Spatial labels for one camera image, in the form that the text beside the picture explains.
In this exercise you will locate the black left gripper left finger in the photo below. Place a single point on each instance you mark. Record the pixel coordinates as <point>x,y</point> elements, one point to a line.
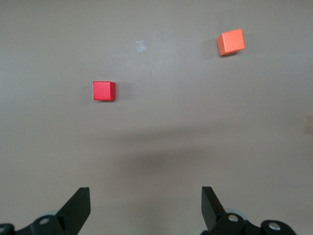
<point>73,210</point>

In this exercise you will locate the brown table cover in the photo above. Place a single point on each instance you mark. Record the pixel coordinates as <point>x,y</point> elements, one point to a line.
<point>171,117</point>

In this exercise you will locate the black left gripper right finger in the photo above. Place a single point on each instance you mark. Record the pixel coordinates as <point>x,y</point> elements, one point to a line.
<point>212,213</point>

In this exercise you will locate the red wooden block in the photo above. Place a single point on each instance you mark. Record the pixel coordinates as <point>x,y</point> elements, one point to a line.
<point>104,91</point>

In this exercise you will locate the clear tape piece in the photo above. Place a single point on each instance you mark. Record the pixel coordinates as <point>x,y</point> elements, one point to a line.
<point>141,46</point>

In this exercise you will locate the orange wooden block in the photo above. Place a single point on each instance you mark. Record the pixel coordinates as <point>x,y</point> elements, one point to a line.
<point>231,42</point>

